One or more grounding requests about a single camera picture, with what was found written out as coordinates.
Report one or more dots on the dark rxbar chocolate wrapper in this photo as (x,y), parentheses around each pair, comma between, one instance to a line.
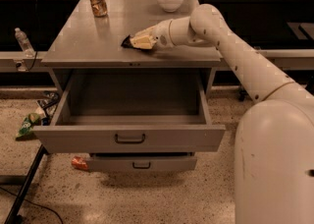
(127,43)

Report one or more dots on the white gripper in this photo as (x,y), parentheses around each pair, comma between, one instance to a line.
(161,34)

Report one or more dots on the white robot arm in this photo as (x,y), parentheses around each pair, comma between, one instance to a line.
(274,140)

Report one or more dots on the green chip bag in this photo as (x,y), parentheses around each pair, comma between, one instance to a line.
(31,120)

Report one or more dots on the grey metal drawer cabinet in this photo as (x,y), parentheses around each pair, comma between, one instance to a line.
(93,46)

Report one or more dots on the grey lower drawer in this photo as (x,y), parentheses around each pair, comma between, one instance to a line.
(156,162)

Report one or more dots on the dark snack packets pile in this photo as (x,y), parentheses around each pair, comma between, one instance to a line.
(49,103)

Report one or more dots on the clear plastic water bottle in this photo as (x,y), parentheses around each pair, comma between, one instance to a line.
(24,43)

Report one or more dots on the open grey top drawer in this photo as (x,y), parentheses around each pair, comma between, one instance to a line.
(132,111)

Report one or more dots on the orange snack bag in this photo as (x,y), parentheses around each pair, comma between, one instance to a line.
(79,163)

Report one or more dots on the black table leg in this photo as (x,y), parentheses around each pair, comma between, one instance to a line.
(24,182)

